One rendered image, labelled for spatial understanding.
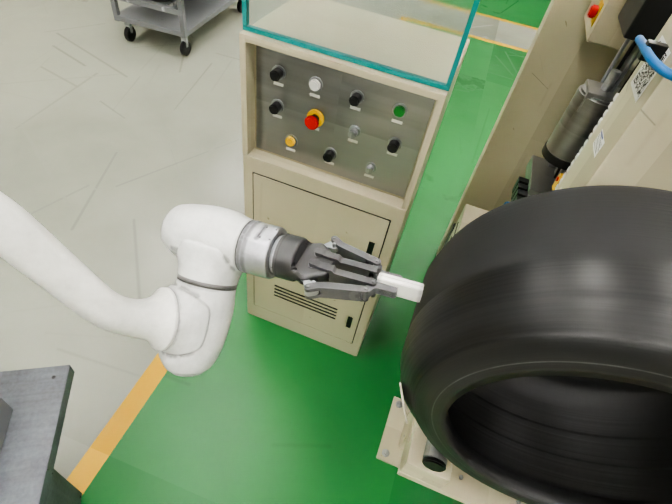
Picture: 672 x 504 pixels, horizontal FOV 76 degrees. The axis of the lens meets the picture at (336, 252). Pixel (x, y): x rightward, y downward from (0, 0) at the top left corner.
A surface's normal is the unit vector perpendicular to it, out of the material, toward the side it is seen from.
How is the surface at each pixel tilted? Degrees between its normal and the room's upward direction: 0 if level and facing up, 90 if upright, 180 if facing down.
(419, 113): 90
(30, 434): 0
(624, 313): 47
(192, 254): 53
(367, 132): 90
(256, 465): 0
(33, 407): 0
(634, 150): 90
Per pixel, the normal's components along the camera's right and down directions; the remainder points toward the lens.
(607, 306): -0.44, -0.11
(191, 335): 0.56, 0.29
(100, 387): 0.14, -0.66
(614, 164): -0.35, 0.66
